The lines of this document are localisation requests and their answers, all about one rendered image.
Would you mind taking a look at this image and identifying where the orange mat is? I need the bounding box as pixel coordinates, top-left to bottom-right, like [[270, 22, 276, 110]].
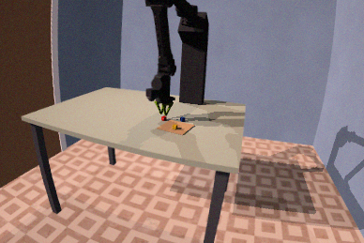
[[157, 120, 195, 135]]

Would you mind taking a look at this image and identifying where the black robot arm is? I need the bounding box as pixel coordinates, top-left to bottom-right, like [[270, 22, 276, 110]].
[[145, 0, 203, 101]]

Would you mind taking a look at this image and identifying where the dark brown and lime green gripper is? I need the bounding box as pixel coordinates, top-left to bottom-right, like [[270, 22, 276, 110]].
[[155, 86, 175, 116]]

